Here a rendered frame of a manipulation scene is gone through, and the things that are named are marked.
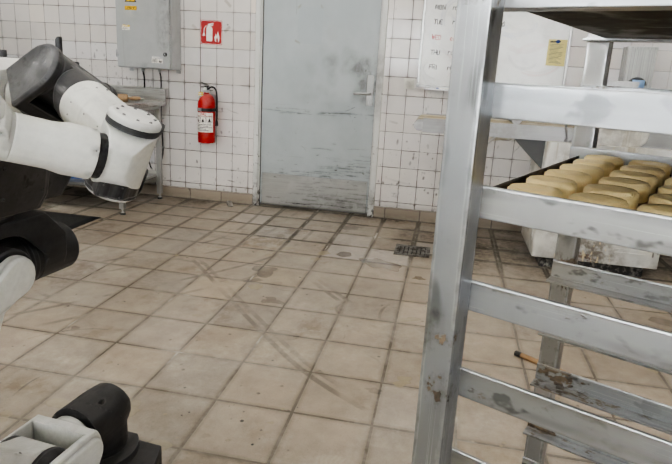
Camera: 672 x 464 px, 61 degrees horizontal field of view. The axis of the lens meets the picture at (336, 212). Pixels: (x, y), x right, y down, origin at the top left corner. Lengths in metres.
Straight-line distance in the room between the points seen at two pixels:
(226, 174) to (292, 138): 0.70
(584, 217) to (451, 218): 0.11
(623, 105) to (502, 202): 0.12
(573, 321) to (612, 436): 0.10
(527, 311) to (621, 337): 0.08
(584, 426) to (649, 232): 0.18
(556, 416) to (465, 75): 0.31
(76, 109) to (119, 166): 0.19
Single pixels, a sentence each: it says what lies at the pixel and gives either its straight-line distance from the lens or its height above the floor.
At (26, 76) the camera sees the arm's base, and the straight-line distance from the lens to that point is 1.13.
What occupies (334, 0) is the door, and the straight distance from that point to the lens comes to 4.99.
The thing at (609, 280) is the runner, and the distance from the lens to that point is 0.96.
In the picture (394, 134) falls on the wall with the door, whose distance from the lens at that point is 4.88.
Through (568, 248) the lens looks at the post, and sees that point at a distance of 0.96.
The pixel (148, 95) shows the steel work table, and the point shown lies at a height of 0.92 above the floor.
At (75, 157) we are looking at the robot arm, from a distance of 0.84.
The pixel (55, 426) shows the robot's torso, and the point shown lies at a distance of 1.70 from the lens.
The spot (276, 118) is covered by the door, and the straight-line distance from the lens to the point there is 5.10.
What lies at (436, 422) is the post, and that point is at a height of 0.93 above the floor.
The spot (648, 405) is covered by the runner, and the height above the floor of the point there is 0.79.
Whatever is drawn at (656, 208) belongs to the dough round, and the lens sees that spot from 0.55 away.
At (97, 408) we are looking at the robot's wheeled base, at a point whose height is 0.34.
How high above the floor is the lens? 1.25
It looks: 14 degrees down
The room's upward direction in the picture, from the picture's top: 3 degrees clockwise
